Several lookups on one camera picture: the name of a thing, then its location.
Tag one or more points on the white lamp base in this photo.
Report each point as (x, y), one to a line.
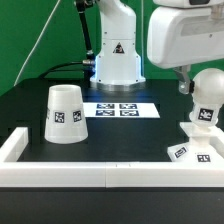
(205, 145)

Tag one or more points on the white lamp bulb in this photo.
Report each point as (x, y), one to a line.
(208, 97)

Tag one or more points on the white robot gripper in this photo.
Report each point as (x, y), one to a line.
(182, 37)

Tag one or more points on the white lamp shade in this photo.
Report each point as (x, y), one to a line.
(65, 120)

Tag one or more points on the white table border frame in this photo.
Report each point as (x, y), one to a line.
(14, 173)

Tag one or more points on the white fiducial marker sheet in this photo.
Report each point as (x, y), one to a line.
(120, 110)

